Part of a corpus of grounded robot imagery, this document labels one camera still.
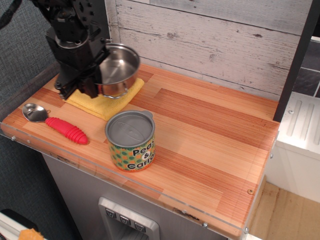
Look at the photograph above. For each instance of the peas and carrots toy can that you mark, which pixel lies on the peas and carrots toy can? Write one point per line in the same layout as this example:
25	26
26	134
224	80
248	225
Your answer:
131	140

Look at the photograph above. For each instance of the clear acrylic edge guard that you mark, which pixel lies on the clear acrylic edge guard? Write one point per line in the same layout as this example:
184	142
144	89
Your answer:
198	192

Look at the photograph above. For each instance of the stainless steel pot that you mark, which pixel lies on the stainless steel pot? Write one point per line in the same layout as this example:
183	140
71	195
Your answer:
118	72

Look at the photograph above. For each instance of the black right vertical post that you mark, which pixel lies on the black right vertical post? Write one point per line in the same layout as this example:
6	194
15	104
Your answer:
297	61

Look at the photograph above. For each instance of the yellow cloth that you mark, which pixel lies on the yellow cloth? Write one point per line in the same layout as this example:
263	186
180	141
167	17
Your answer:
104	107

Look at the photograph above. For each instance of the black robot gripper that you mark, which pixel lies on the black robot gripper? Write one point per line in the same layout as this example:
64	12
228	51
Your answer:
79	62

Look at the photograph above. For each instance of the orange sponge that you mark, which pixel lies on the orange sponge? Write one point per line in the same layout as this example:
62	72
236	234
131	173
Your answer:
30	234

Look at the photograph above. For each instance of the black vertical post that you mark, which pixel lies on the black vertical post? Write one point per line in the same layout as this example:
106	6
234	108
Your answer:
100	16
297	61

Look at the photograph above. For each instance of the grey toy fridge cabinet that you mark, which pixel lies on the grey toy fridge cabinet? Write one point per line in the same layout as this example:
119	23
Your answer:
87	198

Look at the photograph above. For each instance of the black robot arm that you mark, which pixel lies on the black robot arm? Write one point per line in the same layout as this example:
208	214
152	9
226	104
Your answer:
77	37

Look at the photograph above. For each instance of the white toy sink unit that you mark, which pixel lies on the white toy sink unit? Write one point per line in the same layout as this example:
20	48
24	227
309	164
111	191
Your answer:
294	161

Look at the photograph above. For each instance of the red handled metal spoon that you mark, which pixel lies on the red handled metal spoon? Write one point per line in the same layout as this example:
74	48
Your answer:
36	113

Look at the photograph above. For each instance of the black left vertical post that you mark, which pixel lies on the black left vertical post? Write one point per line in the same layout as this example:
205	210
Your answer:
100	16

